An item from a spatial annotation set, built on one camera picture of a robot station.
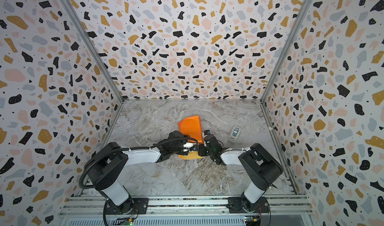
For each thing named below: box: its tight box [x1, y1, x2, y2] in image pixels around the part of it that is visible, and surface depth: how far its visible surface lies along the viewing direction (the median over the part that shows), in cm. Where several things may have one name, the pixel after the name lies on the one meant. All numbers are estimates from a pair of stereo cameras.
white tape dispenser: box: [228, 126, 241, 143], surface depth 99 cm
